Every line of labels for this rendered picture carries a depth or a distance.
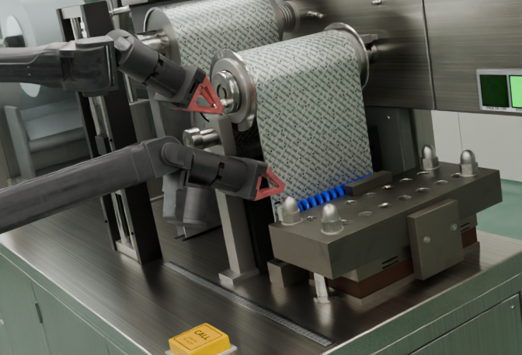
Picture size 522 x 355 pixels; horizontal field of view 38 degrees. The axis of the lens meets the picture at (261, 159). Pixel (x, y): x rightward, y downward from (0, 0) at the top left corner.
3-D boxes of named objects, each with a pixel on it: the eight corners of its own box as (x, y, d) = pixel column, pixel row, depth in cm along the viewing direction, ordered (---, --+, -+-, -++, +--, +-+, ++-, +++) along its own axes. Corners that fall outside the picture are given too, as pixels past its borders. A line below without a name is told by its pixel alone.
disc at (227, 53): (214, 123, 140) (204, 45, 135) (217, 122, 140) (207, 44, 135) (259, 139, 128) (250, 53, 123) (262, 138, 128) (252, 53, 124)
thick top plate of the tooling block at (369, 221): (273, 257, 128) (267, 224, 127) (436, 189, 149) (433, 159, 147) (332, 280, 115) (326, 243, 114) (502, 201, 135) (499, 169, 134)
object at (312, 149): (274, 221, 133) (256, 120, 128) (373, 183, 145) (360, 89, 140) (276, 222, 132) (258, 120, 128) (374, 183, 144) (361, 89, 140)
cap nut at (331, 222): (316, 232, 119) (311, 205, 118) (334, 224, 121) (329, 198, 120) (331, 236, 116) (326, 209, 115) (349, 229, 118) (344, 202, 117)
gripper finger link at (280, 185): (287, 208, 130) (242, 198, 125) (263, 202, 136) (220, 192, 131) (296, 171, 131) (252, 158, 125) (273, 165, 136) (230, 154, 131)
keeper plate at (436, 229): (414, 277, 125) (405, 215, 122) (455, 257, 130) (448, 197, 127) (425, 281, 123) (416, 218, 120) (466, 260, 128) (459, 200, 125)
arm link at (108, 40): (84, 99, 117) (78, 44, 113) (67, 80, 126) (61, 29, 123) (158, 87, 121) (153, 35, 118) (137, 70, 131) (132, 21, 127)
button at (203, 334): (170, 353, 116) (167, 339, 116) (209, 335, 120) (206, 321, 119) (192, 368, 110) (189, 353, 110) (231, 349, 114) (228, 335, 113)
